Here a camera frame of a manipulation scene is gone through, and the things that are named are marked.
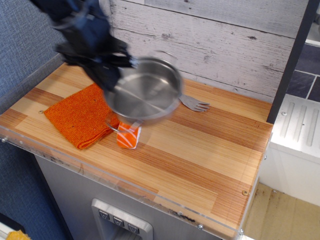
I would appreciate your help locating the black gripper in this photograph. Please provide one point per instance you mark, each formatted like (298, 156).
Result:
(89, 42)

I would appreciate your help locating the stainless steel pot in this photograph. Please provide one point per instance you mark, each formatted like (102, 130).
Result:
(146, 94)

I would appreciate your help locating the orange knitted towel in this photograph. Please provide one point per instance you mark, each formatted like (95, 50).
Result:
(83, 118)

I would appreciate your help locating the toy salmon sushi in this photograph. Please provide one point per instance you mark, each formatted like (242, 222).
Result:
(127, 137)

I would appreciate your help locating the clear acrylic edge guard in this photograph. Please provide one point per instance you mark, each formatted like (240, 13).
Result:
(201, 175)

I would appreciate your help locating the silver dispenser button panel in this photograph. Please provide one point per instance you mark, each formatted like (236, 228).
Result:
(115, 224)

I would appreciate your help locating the yellow black object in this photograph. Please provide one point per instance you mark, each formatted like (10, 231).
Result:
(17, 235)

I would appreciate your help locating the white toy sink unit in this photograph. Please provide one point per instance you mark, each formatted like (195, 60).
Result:
(292, 159)

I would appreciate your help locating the blue handled metal fork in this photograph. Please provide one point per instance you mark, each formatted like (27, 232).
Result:
(193, 103)

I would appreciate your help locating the dark right vertical post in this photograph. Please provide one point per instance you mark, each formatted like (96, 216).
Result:
(297, 48)

